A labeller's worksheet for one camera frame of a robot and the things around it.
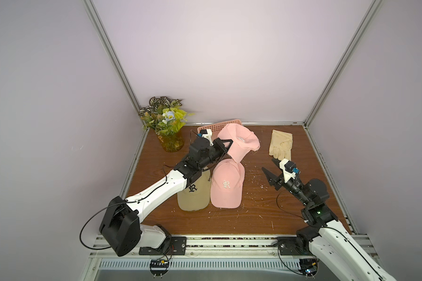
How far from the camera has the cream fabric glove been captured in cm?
105

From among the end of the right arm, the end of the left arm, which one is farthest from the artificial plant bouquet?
the end of the right arm

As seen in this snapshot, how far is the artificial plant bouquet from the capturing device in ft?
3.07

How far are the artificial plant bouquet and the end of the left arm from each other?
33 cm

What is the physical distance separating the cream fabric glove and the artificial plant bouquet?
1.89ft
